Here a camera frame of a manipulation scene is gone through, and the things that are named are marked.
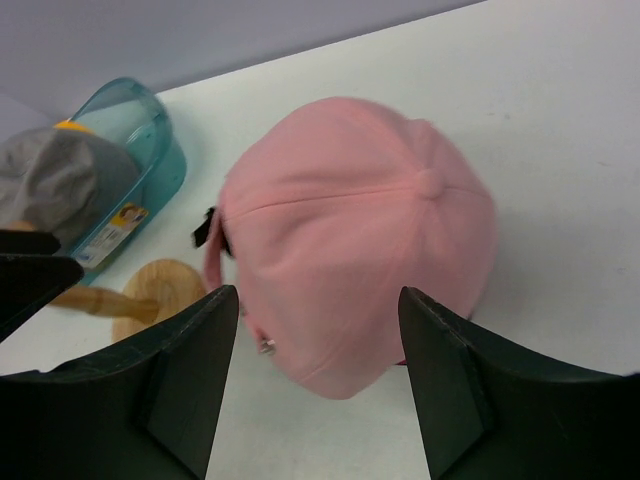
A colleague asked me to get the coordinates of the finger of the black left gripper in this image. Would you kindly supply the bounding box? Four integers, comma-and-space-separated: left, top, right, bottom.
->
0, 229, 61, 255
0, 254, 84, 341

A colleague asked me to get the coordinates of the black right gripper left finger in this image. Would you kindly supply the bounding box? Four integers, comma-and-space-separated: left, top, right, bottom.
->
1, 286, 239, 479

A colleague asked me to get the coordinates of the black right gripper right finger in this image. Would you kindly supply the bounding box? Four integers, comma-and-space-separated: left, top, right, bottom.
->
398, 287, 639, 479

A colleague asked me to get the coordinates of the grey bucket hat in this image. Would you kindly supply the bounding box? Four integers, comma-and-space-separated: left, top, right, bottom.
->
1, 128, 139, 250

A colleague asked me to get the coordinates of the yellow bucket hat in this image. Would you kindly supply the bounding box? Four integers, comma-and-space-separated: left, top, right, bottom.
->
54, 119, 93, 134

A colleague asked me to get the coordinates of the light pink baseball cap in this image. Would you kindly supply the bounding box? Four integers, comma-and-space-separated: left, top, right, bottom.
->
203, 97, 498, 400

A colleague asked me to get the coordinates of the wooden mushroom hat stand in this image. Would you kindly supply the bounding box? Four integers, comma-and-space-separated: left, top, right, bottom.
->
9, 219, 209, 346

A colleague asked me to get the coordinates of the teal plastic basin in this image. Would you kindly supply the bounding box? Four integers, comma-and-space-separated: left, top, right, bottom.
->
67, 77, 187, 286

